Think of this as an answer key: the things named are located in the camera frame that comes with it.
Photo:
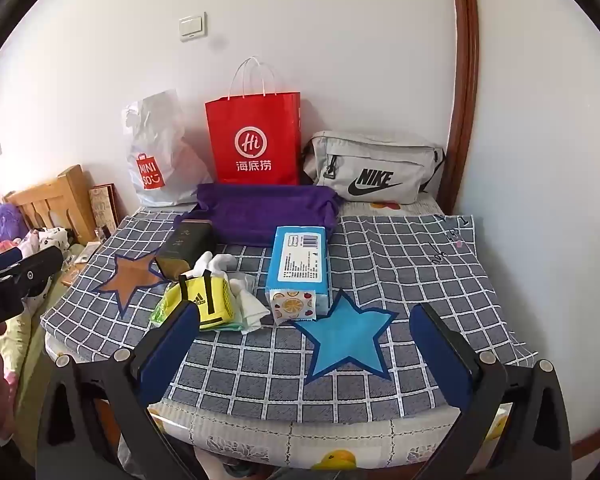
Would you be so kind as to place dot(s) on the dark green box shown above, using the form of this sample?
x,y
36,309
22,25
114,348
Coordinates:
x,y
185,245

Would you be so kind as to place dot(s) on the grey waist bag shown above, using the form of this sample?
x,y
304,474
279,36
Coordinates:
x,y
375,165

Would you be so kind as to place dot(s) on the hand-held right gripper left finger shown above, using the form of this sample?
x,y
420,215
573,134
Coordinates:
x,y
170,355

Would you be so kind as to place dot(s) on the purple plush toy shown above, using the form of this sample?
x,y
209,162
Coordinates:
x,y
6,222

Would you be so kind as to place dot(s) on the orange star patch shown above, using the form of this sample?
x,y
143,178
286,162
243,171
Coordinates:
x,y
130,280

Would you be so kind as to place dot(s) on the wooden headboard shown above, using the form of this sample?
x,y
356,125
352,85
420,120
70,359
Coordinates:
x,y
50,195

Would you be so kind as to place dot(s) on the floral bedding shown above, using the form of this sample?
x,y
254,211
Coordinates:
x,y
50,237

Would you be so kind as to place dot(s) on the pair of white gloves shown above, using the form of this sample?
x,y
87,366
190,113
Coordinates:
x,y
250,300

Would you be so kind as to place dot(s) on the patterned book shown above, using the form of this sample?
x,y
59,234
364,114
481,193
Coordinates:
x,y
105,210

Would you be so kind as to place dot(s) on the green tissue packet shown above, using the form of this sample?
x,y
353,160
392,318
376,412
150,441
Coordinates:
x,y
159,316

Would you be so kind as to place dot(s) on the red paper bag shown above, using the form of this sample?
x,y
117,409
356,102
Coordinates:
x,y
252,140

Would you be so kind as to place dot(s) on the white light switch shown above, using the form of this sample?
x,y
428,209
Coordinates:
x,y
192,26

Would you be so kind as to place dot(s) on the white plastic shopping bag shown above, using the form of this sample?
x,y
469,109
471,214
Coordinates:
x,y
160,150

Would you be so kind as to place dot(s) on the wooden door frame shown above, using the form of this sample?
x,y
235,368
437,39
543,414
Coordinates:
x,y
464,85

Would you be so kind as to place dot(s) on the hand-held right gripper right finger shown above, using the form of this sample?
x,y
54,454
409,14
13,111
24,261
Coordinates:
x,y
440,355

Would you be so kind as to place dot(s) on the yellow mini duffel bag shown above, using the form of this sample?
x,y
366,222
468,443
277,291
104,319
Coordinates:
x,y
212,302

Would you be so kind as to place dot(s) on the purple towel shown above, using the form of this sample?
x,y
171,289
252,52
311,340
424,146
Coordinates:
x,y
270,210

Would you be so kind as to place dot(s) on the grey checked cloth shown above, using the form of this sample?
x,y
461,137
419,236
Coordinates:
x,y
405,270

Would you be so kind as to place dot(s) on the wooden nightstand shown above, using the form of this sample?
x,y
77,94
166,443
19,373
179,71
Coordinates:
x,y
77,272

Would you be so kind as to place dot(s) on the blue star patch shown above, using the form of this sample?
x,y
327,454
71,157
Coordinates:
x,y
345,335

